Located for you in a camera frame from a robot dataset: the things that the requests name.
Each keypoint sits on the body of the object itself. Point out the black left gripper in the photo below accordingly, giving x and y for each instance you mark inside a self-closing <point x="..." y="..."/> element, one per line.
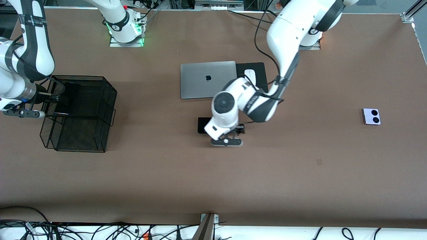
<point x="239" y="128"/>

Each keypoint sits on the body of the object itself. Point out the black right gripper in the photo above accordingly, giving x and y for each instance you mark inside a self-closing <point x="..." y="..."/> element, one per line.
<point x="42" y="95"/>

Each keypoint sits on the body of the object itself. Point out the long black smartphone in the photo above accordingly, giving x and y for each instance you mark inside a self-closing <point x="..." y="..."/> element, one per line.
<point x="70" y="98"/>

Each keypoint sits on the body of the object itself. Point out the black flip phone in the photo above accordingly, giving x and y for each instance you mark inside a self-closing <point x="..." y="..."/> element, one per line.
<point x="201" y="125"/>

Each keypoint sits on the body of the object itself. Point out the lilac flip phone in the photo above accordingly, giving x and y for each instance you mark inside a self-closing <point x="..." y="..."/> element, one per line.
<point x="368" y="116"/>

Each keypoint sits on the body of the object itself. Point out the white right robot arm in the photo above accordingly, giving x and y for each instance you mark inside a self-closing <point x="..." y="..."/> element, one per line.
<point x="8" y="83"/>

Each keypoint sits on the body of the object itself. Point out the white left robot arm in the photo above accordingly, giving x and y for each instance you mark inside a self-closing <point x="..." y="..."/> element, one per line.
<point x="287" y="30"/>

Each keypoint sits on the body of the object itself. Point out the white computer mouse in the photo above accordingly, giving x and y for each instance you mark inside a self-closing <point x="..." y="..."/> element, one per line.
<point x="250" y="74"/>

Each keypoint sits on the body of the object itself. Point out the black mouse pad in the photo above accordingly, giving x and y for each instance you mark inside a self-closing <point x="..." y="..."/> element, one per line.
<point x="262" y="71"/>

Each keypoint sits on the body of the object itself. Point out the silver closed laptop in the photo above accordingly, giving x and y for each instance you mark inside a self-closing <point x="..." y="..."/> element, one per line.
<point x="193" y="80"/>

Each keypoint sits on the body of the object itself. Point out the grey power strip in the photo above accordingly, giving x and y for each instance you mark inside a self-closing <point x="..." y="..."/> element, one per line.
<point x="218" y="6"/>

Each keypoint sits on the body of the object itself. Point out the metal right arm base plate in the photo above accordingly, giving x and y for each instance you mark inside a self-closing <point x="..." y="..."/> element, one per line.
<point x="115" y="44"/>

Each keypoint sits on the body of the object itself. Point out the grey metal camera post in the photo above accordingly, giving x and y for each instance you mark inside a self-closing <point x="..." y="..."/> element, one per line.
<point x="206" y="230"/>

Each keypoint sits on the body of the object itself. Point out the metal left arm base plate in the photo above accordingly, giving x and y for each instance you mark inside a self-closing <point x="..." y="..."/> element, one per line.
<point x="315" y="47"/>

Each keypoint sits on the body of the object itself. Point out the aluminium frame profile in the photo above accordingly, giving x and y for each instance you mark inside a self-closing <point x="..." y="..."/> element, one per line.
<point x="407" y="16"/>

